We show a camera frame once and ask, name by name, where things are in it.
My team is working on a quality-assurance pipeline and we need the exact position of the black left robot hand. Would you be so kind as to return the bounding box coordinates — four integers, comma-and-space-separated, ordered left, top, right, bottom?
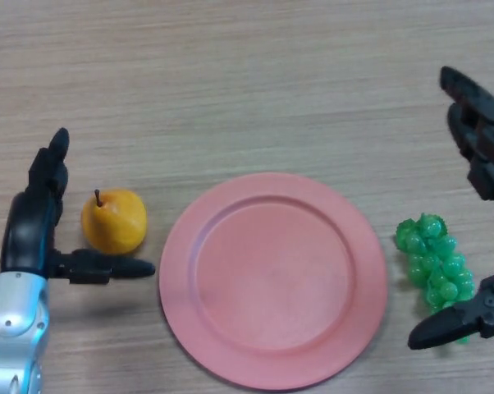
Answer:
0, 127, 157, 285

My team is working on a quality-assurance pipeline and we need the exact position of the pink round plate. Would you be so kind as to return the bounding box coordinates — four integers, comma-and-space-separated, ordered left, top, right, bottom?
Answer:
158, 172, 388, 391

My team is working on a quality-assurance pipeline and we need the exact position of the yellow pear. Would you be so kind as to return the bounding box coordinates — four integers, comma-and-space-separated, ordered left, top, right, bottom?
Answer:
80, 187, 149, 255

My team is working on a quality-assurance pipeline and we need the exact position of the green grape bunch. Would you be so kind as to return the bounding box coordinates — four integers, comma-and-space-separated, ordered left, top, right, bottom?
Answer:
395, 212, 476, 346

